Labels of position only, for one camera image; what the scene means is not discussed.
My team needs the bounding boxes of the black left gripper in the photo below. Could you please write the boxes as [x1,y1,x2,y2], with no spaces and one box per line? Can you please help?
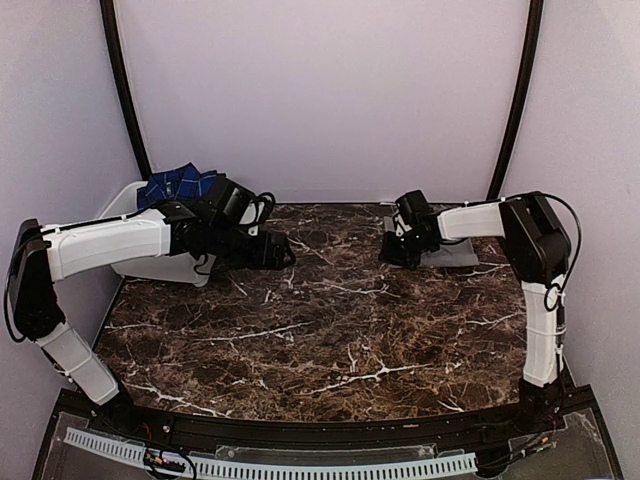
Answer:
[207,221,295,270]

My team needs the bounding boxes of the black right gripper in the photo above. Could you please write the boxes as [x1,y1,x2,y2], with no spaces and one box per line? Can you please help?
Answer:
[380,229,433,267]

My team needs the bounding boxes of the grey long sleeve shirt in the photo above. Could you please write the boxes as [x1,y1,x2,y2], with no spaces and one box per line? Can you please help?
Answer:
[379,216,479,269]

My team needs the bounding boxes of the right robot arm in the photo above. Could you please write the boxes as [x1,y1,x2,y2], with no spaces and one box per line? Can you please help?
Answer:
[379,190,579,388]

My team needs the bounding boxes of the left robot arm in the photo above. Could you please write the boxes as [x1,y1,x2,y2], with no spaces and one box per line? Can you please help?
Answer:
[1,195,295,436]

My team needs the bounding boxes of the white plastic bin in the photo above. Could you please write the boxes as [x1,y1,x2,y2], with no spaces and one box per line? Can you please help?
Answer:
[99,181,216,287]

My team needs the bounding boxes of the blue plaid shirt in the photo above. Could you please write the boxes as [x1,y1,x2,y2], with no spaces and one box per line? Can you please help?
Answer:
[136,162,226,210]

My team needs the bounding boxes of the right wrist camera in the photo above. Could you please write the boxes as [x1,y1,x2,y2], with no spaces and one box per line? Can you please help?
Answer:
[392,190,436,235]

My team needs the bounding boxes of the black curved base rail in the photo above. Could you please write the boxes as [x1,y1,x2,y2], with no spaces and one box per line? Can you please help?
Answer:
[49,387,599,456]

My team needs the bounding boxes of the white slotted cable duct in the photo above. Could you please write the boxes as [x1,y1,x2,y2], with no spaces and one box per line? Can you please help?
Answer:
[64,427,477,480]

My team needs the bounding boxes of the right black frame post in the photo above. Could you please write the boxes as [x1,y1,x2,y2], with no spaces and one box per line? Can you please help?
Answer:
[486,0,544,200]

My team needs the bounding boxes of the black frame post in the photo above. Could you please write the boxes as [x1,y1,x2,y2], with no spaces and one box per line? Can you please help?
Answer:
[486,0,544,200]
[99,0,152,180]

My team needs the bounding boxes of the left black frame post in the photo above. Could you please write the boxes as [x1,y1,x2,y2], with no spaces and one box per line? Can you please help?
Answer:
[99,0,152,180]

